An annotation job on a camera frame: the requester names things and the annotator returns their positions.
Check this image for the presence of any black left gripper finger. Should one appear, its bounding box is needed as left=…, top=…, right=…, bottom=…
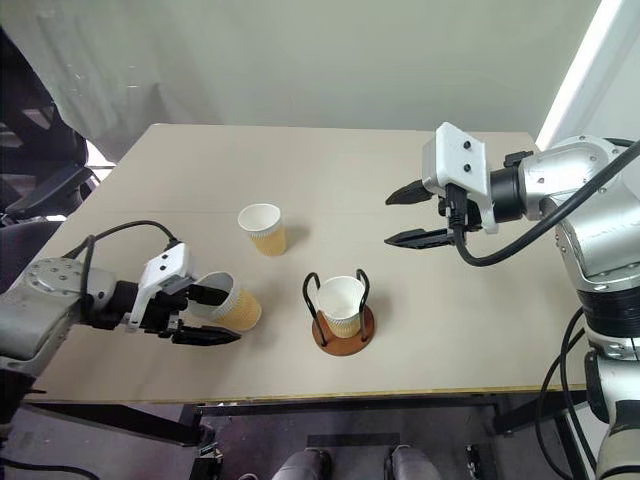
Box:
left=186, top=281, right=235, bottom=308
left=172, top=324, right=243, bottom=348

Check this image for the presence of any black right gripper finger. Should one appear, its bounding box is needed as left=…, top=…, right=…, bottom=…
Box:
left=384, top=180, right=432, bottom=207
left=383, top=227, right=459, bottom=250

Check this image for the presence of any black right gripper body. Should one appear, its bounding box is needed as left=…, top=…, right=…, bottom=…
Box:
left=435, top=183, right=486, bottom=237

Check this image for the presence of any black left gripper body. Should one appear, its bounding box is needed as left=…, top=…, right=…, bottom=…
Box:
left=137, top=277, right=202, bottom=345

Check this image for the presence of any yellow ribbed paper cup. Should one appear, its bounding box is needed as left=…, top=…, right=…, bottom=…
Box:
left=191, top=271, right=263, bottom=333
left=316, top=275, right=370, bottom=338
left=237, top=202, right=289, bottom=258

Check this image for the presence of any grey rounded shape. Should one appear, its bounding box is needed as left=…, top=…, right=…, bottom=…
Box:
left=271, top=447, right=332, bottom=480
left=383, top=444, right=442, bottom=480

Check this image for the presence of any white upright panel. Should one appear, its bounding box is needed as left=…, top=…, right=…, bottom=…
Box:
left=533, top=0, right=640, bottom=151

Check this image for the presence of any black office chair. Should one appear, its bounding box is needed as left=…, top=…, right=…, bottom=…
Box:
left=0, top=24, right=97, bottom=301

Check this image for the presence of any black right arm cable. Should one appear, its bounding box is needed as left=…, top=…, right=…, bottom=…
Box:
left=444, top=141, right=640, bottom=268

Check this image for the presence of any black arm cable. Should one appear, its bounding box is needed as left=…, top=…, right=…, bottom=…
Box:
left=63, top=219, right=181, bottom=262
left=444, top=141, right=640, bottom=268

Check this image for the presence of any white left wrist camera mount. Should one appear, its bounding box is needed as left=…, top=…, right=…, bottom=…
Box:
left=126, top=242, right=194, bottom=330

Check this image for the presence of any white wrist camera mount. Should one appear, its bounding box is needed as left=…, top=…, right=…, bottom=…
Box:
left=126, top=242, right=194, bottom=330
left=420, top=121, right=500, bottom=236

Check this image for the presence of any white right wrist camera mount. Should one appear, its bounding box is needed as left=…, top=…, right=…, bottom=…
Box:
left=420, top=121, right=500, bottom=236

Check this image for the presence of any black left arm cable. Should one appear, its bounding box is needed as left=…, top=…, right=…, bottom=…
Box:
left=63, top=219, right=181, bottom=262

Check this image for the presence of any wire cup holder wooden base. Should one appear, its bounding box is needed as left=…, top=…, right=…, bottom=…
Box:
left=301, top=268, right=376, bottom=358

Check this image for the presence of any black robot body cable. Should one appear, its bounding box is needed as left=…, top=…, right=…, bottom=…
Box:
left=558, top=306, right=601, bottom=471
left=534, top=349, right=601, bottom=480

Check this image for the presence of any black metal table frame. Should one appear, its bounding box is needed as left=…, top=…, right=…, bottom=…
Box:
left=22, top=388, right=589, bottom=451

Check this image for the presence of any black floor cable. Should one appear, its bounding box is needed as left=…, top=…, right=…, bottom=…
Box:
left=0, top=458, right=92, bottom=480

